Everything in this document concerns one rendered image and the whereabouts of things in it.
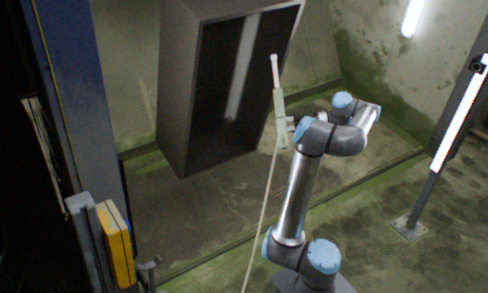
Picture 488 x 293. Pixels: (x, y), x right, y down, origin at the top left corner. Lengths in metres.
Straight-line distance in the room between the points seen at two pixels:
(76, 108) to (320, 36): 3.22
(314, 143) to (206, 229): 1.60
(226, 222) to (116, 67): 1.43
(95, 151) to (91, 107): 0.19
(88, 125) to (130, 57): 1.97
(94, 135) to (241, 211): 1.75
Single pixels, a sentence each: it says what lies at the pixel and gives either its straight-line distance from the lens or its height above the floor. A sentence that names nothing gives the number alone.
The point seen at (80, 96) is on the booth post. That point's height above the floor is 1.61.
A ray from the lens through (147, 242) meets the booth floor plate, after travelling 3.06.
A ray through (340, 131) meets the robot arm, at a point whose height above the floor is 1.48.
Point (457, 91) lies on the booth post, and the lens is 3.81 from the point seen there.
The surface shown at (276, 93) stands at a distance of 2.26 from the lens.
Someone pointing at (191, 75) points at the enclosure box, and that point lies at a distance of 2.16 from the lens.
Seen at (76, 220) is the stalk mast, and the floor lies 1.61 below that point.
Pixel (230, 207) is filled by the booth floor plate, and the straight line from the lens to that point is 3.23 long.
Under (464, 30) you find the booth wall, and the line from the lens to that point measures 3.67.
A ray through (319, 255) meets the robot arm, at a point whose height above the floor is 0.91.
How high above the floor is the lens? 2.47
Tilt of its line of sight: 41 degrees down
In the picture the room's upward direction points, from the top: 6 degrees clockwise
